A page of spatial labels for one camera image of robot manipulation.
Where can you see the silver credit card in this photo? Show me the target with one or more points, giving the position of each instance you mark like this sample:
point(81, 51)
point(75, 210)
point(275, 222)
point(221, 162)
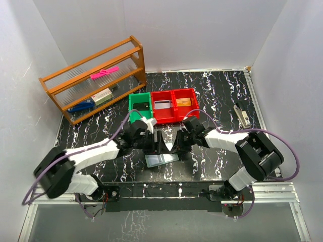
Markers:
point(169, 146)

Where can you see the right red plastic bin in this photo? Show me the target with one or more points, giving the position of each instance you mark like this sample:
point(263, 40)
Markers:
point(180, 112)

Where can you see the wooden shelf rack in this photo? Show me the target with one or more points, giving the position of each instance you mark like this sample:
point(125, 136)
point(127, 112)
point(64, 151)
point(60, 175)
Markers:
point(71, 85)

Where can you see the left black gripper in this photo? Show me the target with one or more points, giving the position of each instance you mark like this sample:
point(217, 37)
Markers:
point(159, 146)

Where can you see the orange card in bin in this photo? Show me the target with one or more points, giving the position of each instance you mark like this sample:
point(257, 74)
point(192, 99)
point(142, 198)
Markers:
point(183, 102)

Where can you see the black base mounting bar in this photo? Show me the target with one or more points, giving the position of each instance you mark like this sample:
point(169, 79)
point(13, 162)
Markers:
point(170, 196)

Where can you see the black grey stapler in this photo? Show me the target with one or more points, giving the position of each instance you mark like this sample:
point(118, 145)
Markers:
point(242, 115)

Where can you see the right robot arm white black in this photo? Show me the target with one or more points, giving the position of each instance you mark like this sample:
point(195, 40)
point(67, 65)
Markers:
point(260, 157)

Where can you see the middle red plastic bin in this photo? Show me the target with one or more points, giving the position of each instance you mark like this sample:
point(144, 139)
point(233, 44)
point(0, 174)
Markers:
point(163, 109)

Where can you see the white red box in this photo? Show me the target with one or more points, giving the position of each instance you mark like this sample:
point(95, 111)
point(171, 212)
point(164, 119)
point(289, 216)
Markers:
point(102, 96)

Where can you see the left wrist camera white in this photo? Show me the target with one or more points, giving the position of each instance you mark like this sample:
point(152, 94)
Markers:
point(151, 122)

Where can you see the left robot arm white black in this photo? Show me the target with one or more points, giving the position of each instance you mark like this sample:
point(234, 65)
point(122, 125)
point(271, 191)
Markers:
point(58, 172)

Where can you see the green plastic bin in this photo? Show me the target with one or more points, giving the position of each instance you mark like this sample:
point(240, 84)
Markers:
point(141, 97)

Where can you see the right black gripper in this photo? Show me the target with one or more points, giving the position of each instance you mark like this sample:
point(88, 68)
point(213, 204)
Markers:
point(178, 147)

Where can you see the green card holder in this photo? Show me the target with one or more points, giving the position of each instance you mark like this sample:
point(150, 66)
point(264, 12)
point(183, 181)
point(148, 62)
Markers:
point(157, 160)

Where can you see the black card in bin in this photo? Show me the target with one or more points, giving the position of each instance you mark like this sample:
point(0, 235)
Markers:
point(142, 106)

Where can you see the blue stapler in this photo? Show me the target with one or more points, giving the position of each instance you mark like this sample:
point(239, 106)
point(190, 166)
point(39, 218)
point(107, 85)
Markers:
point(88, 103)

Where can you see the red plastic bin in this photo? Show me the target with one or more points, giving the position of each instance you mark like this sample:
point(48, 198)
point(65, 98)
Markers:
point(180, 112)
point(163, 109)

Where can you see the pink plastic clip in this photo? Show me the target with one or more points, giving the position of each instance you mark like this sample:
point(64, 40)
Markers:
point(104, 72)

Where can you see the grey card in bin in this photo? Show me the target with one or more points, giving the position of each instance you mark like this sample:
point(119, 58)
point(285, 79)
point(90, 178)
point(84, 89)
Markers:
point(162, 104)

